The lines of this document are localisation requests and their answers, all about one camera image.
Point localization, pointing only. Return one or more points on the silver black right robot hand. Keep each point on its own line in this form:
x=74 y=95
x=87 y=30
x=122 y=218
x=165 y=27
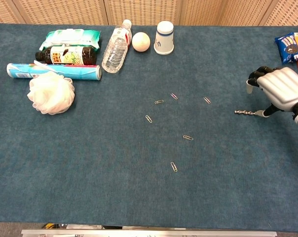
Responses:
x=282 y=86

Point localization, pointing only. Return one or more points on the silver beaded magnetic rod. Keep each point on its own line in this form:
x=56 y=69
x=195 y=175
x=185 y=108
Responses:
x=245 y=112

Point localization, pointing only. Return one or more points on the blue cookie packet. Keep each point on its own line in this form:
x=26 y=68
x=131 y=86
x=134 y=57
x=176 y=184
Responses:
x=288 y=47

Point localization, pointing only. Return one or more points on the white paper cup blue print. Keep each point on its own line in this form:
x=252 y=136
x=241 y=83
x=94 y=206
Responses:
x=164 y=39

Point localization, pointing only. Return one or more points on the cream white ball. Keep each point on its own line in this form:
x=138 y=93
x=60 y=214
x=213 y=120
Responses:
x=141 y=42

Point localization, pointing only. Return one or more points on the woven rattan folding screen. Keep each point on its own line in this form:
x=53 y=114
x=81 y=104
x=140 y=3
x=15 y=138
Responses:
x=144 y=11

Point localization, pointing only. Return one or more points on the clear plastic water bottle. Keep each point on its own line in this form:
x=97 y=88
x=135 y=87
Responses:
x=114 y=51

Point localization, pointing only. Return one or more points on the teal felt table cloth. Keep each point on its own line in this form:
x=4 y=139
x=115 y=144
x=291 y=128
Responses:
x=114 y=160

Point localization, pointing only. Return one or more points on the dark brown sauce bottle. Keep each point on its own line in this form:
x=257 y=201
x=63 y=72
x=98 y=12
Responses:
x=88 y=55

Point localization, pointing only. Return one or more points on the blue plastic wrap roll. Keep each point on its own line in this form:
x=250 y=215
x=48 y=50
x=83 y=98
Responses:
x=85 y=72

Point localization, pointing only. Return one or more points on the green white wet wipes pack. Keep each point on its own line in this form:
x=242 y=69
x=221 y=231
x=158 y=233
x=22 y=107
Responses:
x=70 y=37

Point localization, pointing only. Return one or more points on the white mesh bath sponge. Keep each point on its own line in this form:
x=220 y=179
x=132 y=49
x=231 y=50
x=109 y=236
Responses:
x=51 y=95

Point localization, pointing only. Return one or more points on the yellow plastic part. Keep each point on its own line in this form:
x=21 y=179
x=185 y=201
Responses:
x=49 y=225

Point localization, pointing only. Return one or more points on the aluminium profile rail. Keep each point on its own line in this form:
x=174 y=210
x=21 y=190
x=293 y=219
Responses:
x=149 y=233

